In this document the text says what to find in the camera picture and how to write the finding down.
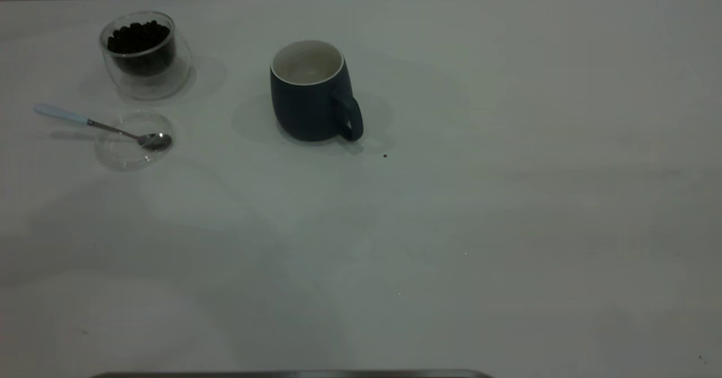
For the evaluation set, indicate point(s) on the dark grey ceramic mug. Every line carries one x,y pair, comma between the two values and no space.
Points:
304,113

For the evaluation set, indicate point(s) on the clear glass lid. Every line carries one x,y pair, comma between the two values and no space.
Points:
121,155

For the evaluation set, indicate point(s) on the pile of coffee beans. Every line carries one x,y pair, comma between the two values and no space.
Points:
138,39

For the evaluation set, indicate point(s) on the clear double-wall glass jar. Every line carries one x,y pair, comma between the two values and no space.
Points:
127,87

